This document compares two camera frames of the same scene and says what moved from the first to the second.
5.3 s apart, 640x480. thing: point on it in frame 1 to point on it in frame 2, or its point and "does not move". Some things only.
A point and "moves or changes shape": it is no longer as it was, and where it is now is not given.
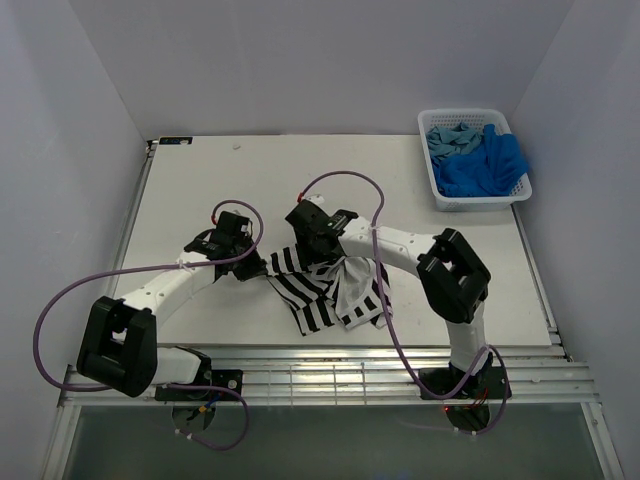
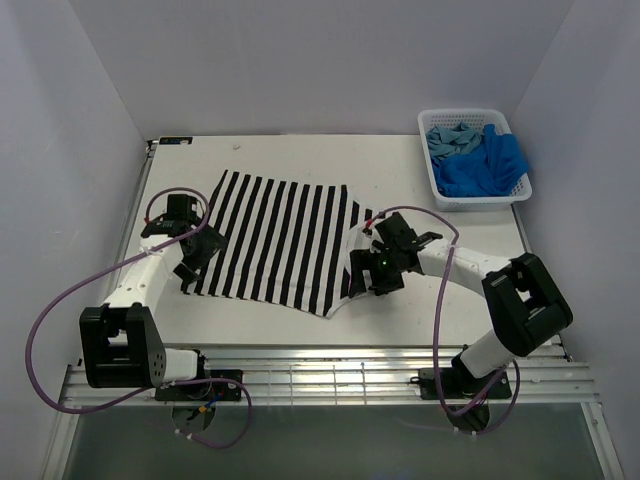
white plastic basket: (475, 118) does not move
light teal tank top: (461, 139) does not move
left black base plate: (223, 378) does not move
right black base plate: (487, 383) does not move
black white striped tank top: (338, 292) moves or changes shape
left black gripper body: (248, 266) to (205, 246)
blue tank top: (492, 169) does not move
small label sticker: (175, 141) does not move
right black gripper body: (309, 253) to (385, 270)
